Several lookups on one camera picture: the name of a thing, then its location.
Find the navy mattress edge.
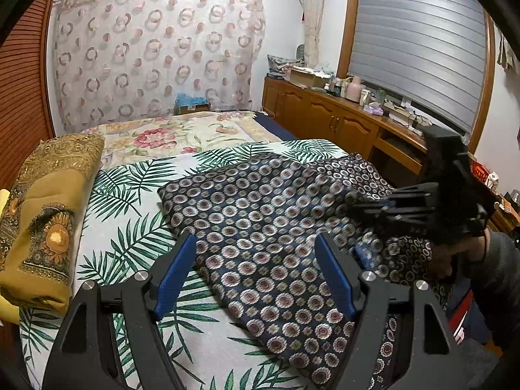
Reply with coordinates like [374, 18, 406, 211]
[255, 111, 298, 141]

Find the yellow cloth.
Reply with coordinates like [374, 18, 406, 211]
[0, 292, 22, 326]

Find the person's red and blue clothing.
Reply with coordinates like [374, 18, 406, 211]
[445, 288, 493, 347]

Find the person's right hand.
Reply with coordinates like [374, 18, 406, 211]
[433, 233, 489, 283]

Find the floral bed sheet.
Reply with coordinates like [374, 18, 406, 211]
[79, 110, 282, 168]

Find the mustard patterned folded blanket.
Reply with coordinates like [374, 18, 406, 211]
[0, 133, 105, 316]

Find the long wooden cabinet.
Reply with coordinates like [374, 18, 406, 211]
[262, 75, 520, 237]

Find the small cardboard box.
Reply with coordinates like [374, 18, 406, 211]
[175, 103, 212, 115]

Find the patterned bag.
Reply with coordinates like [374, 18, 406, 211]
[267, 54, 304, 79]

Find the wooden louvered door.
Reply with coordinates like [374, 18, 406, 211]
[0, 0, 58, 190]

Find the sheer ring pattern curtain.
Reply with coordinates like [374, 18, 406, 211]
[53, 0, 267, 133]

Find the small red box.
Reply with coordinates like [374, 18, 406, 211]
[471, 162, 490, 184]

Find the grey window blind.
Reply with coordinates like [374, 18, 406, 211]
[349, 0, 489, 133]

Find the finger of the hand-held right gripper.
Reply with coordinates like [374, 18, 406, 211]
[349, 202, 433, 235]
[380, 183, 438, 212]

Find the pale lace window curtain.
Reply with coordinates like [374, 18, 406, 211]
[303, 0, 328, 68]

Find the navy medallion print satin shirt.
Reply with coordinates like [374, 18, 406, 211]
[156, 152, 452, 390]

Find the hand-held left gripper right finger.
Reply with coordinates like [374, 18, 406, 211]
[315, 233, 469, 390]

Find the open cardboard box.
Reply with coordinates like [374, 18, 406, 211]
[289, 67, 326, 88]

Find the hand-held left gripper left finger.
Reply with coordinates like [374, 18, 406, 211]
[43, 232, 198, 390]

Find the hanging beige cloth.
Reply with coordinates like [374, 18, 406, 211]
[498, 34, 520, 72]

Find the green leaf print bed sheet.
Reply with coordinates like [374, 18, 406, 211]
[18, 138, 351, 390]

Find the pink jug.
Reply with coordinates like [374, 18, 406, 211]
[345, 76, 365, 103]

